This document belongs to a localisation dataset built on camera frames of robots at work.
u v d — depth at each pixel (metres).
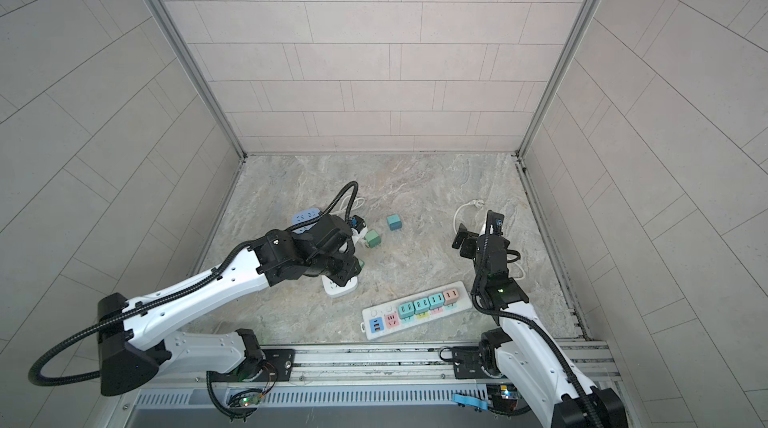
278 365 0.71
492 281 0.61
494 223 0.66
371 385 0.69
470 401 0.65
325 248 0.54
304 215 0.96
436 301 0.75
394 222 0.96
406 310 0.74
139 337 0.38
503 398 0.68
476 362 0.71
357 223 0.64
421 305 0.74
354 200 0.62
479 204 1.01
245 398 0.65
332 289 0.81
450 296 0.76
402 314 0.74
